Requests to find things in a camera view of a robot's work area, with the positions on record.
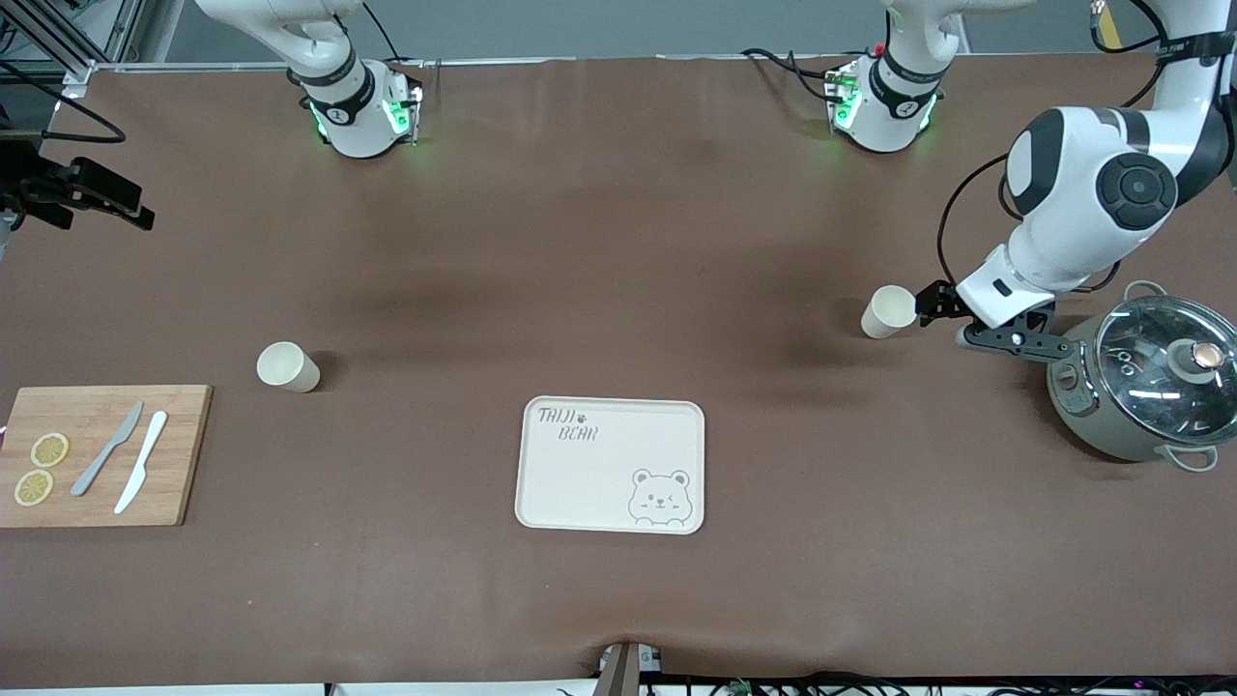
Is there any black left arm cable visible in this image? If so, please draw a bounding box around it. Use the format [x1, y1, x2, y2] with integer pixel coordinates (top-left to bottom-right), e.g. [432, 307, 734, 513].
[935, 0, 1209, 291]

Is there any metal bracket at table edge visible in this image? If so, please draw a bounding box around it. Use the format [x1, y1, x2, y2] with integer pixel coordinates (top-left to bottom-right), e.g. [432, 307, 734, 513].
[594, 641, 663, 696]

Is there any wooden cutting board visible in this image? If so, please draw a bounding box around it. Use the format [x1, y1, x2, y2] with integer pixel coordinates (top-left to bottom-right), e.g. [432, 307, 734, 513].
[0, 385, 214, 529]

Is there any green cooking pot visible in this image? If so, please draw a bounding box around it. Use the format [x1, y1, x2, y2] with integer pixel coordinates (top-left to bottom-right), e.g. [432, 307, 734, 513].
[1047, 280, 1237, 473]

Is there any aluminium frame profile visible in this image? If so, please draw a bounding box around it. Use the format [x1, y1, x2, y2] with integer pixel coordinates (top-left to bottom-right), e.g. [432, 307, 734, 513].
[0, 0, 146, 83]

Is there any white plastic knife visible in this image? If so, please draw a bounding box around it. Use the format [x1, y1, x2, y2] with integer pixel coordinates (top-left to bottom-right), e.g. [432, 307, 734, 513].
[114, 411, 169, 514]

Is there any cream tray with bear print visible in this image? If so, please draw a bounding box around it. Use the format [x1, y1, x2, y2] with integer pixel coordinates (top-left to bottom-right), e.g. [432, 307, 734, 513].
[514, 395, 706, 536]

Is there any grey plastic knife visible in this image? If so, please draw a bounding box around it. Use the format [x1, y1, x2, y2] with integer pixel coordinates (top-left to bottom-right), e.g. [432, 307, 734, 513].
[71, 401, 144, 497]

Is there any black base cable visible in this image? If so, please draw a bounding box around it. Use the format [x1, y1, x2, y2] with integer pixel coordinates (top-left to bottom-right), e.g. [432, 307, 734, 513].
[362, 0, 426, 69]
[742, 46, 842, 102]

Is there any glass pot lid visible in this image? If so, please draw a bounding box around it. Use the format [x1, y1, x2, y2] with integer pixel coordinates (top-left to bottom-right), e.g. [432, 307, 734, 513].
[1097, 295, 1237, 448]

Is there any white IKEA cup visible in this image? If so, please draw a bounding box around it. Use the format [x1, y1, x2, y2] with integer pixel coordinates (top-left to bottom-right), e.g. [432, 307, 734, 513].
[861, 285, 918, 340]
[256, 341, 321, 393]

